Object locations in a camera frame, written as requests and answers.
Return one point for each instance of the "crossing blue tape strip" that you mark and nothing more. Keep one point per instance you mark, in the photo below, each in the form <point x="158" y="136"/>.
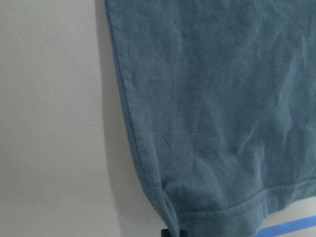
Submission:
<point x="288" y="227"/>

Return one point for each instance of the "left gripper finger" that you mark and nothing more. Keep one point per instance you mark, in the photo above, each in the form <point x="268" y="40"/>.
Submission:
<point x="167" y="233"/>

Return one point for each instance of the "black t-shirt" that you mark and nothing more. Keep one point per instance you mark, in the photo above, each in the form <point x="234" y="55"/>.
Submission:
<point x="219" y="104"/>

